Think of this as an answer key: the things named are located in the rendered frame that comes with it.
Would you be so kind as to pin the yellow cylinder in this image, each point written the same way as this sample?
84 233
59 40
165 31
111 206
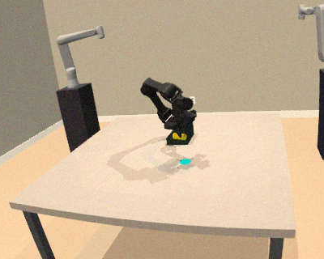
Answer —
183 136

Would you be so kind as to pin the cyan circle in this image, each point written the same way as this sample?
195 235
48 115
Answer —
185 161

